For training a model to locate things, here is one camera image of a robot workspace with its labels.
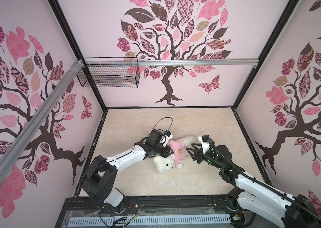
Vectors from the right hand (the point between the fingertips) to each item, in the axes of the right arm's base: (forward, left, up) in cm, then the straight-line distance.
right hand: (190, 145), depth 77 cm
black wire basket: (+70, +62, 0) cm, 93 cm away
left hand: (0, +10, -9) cm, 14 cm away
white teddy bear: (-9, +15, -5) cm, 19 cm away
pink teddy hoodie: (+1, +6, -6) cm, 9 cm away
